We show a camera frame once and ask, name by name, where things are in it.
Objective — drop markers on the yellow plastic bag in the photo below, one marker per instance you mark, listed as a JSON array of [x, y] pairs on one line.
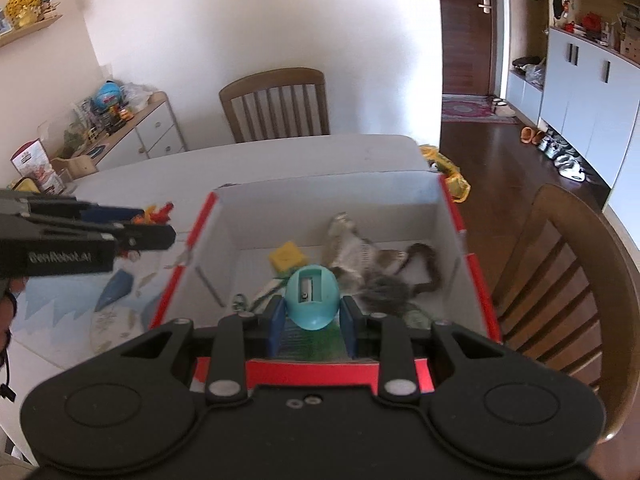
[[450, 175]]

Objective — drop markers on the blue globe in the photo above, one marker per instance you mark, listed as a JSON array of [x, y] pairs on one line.
[[109, 96]]

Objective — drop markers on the wooden slat-back chair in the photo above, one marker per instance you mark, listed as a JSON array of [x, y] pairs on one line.
[[275, 105]]

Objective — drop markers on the wooden round-back chair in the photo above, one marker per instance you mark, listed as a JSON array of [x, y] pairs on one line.
[[590, 285]]

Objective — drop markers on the small wooden holder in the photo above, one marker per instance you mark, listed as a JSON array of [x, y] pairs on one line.
[[75, 167]]

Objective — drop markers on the person's left hand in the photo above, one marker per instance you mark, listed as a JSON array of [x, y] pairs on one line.
[[10, 291]]

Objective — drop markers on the small yellow box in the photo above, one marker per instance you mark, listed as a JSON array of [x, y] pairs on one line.
[[287, 256]]

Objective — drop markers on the orange slippers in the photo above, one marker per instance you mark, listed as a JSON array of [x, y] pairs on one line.
[[532, 135]]

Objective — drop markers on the white fish print placemat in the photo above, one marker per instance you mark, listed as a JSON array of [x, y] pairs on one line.
[[115, 330]]

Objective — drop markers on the red orange toy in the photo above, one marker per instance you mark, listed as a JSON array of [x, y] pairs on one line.
[[157, 212]]

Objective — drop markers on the dark wooden entrance door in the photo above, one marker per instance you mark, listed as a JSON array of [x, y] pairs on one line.
[[465, 50]]

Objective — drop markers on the red cardboard shoe box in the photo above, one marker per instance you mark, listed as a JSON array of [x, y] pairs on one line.
[[450, 240]]

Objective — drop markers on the red white snack bag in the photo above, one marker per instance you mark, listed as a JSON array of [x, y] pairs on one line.
[[37, 165]]

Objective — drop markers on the grey wooden wall cabinet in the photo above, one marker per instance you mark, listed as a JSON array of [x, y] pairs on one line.
[[590, 85]]

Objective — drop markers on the white wooden sideboard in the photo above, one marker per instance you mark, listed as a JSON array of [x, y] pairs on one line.
[[150, 130]]

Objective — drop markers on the dark grey fuzzy scrunchie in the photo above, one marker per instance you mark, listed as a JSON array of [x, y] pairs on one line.
[[384, 292]]

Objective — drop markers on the teal egg-shaped pencil sharpener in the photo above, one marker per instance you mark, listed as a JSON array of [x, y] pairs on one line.
[[312, 295]]

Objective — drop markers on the patterned doormat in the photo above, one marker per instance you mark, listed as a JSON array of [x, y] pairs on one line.
[[475, 109]]

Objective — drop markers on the white slippers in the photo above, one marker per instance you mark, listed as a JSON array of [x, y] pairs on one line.
[[502, 106]]

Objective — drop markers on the striped plush animal toy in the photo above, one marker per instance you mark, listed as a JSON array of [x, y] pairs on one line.
[[350, 250]]

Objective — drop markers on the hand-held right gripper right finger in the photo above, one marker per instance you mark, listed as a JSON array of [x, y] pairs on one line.
[[350, 327]]

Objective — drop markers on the grey plastic bag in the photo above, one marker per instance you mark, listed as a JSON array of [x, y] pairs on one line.
[[536, 72]]

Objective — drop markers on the row of shoes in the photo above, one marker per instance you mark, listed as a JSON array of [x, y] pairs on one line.
[[562, 157]]

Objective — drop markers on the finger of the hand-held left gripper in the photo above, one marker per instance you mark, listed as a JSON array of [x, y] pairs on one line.
[[112, 213], [150, 237]]

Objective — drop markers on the wooden wall shelf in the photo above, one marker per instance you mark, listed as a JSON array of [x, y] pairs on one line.
[[35, 27]]

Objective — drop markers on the clear plastic bags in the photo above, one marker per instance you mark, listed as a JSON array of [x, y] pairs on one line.
[[136, 96]]

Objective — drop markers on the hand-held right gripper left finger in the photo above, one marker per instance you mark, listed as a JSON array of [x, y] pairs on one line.
[[275, 327]]

